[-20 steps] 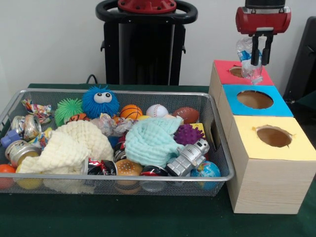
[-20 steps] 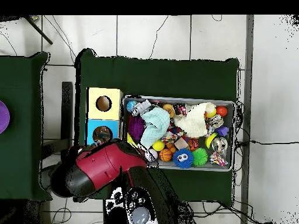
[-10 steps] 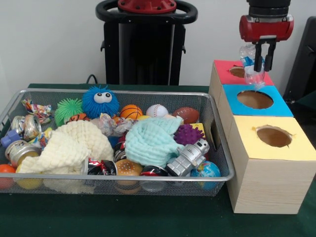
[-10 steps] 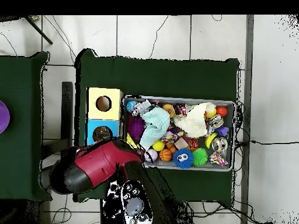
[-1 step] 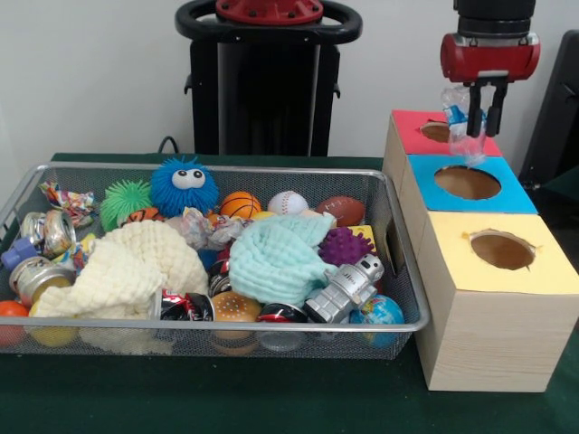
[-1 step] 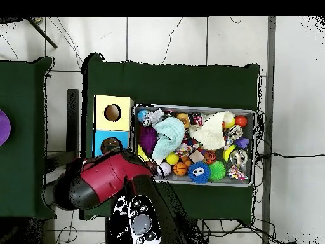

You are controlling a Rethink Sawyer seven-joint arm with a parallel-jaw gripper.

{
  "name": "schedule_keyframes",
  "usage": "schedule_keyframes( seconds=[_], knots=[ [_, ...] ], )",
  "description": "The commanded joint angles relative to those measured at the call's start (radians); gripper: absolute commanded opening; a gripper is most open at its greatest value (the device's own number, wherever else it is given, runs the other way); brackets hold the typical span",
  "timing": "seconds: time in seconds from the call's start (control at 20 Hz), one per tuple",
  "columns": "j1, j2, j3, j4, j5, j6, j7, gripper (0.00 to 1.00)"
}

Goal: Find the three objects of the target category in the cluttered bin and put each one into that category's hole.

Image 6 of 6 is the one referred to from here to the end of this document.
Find wooden box three holes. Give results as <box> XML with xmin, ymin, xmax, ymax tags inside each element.
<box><xmin>93</xmin><ymin>95</ymin><xmax>135</xmax><ymax>158</ymax></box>

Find mint green waffle cloth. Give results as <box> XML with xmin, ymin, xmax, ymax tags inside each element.
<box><xmin>151</xmin><ymin>116</ymin><xmax>186</xmax><ymax>165</ymax></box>

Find purple spiky ball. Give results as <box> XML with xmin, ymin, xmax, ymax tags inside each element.
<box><xmin>138</xmin><ymin>125</ymin><xmax>159</xmax><ymax>156</ymax></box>

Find silver toy robot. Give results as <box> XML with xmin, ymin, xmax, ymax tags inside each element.
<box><xmin>142</xmin><ymin>107</ymin><xmax>165</xmax><ymax>128</ymax></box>

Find blue globe ball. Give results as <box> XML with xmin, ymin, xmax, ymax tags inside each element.
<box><xmin>136</xmin><ymin>109</ymin><xmax>149</xmax><ymax>123</ymax></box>

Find small white baseball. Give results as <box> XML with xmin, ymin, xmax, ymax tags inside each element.
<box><xmin>157</xmin><ymin>161</ymin><xmax>173</xmax><ymax>177</ymax></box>

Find small orange basketball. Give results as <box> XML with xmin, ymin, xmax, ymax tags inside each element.
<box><xmin>173</xmin><ymin>161</ymin><xmax>188</xmax><ymax>177</ymax></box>

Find cream waffle cloth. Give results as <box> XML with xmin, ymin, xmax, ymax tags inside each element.
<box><xmin>188</xmin><ymin>111</ymin><xmax>235</xmax><ymax>151</ymax></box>

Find blue fuzzy googly-eye ball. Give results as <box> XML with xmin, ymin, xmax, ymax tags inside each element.
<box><xmin>187</xmin><ymin>161</ymin><xmax>212</xmax><ymax>184</ymax></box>

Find dark green table cloth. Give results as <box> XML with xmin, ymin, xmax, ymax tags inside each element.
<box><xmin>79</xmin><ymin>52</ymin><xmax>261</xmax><ymax>226</ymax></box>

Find green spiky rubber ball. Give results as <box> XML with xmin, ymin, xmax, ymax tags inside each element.
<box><xmin>208</xmin><ymin>160</ymin><xmax>227</xmax><ymax>182</ymax></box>

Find dark green side table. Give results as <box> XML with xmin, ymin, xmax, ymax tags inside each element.
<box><xmin>0</xmin><ymin>56</ymin><xmax>55</xmax><ymax>219</ymax></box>

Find black tripod leg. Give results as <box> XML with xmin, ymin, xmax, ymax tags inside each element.
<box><xmin>25</xmin><ymin>17</ymin><xmax>58</xmax><ymax>50</ymax></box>

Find purple round object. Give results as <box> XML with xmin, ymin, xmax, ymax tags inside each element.
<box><xmin>0</xmin><ymin>109</ymin><xmax>11</xmax><ymax>146</ymax></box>

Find shallow wire mesh bin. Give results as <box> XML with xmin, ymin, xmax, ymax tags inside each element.
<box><xmin>129</xmin><ymin>103</ymin><xmax>256</xmax><ymax>187</ymax></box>

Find black floor cable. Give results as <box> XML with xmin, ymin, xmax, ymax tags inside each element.
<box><xmin>256</xmin><ymin>151</ymin><xmax>325</xmax><ymax>159</ymax></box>

